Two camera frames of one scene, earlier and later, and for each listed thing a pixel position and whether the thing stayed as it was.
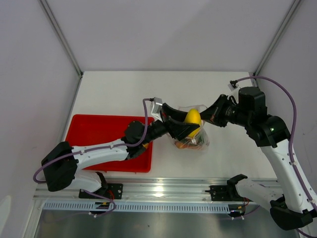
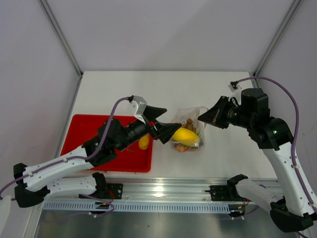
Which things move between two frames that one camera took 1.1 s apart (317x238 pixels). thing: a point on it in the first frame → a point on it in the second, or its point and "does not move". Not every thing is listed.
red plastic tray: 86,130 does not move
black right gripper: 213,114 does not move
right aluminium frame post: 274,40 does not move
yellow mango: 193,116 → 185,137
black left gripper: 176,128 → 164,130
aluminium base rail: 140,189 does not move
